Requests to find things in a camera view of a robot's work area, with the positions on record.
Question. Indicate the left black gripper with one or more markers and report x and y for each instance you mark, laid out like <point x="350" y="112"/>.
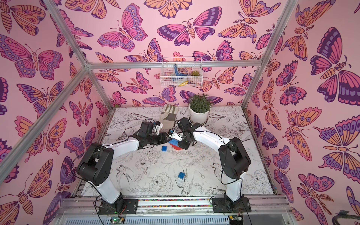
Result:
<point x="165" y="139"/>

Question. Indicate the blue long lego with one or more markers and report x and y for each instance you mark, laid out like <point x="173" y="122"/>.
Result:
<point x="174" y="142"/>

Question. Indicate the small blue lego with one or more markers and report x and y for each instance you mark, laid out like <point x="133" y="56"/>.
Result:
<point x="181" y="175"/>
<point x="164" y="148"/>

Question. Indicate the red long lego top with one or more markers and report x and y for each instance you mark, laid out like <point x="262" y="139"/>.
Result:
<point x="176" y="148"/>

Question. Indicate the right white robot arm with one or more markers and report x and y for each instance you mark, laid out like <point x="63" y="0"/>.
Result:
<point x="234" y="159"/>

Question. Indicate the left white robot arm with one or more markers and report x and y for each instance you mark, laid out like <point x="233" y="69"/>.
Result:
<point x="96" y="164"/>

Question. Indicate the potted green plant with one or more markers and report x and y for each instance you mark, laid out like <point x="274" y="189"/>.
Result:
<point x="199" y="106"/>

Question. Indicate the blue toy in basket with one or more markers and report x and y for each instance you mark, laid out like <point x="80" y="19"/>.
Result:
<point x="178" y="75"/>

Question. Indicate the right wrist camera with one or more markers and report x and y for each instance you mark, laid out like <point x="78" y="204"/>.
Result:
<point x="174" y="135"/>

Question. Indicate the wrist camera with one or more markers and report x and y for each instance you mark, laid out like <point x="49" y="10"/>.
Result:
<point x="158" y="127"/>
<point x="174" y="135"/>

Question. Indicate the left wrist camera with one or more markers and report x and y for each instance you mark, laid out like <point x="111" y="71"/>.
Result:
<point x="158" y="127"/>

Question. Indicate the white wire basket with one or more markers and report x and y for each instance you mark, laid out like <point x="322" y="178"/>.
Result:
<point x="181" y="72"/>

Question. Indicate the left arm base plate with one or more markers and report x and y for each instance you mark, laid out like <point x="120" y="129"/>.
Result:
<point x="123" y="206"/>

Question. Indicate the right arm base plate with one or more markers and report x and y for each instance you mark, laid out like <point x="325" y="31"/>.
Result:
<point x="225" y="205"/>

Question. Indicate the aluminium front rail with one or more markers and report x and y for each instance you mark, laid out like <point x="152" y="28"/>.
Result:
<point x="194" y="205"/>

